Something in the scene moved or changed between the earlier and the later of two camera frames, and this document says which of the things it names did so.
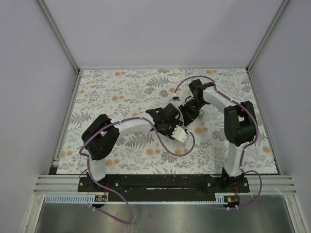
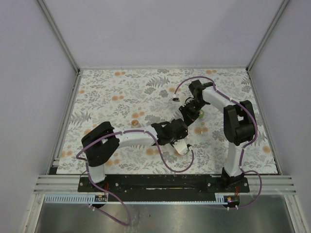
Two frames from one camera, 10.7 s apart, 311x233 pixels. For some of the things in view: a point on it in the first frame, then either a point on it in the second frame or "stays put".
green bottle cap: (201, 113) stays put
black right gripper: (188, 117) stays put
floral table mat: (125, 94) stays put
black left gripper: (175, 122) -> (183, 135)
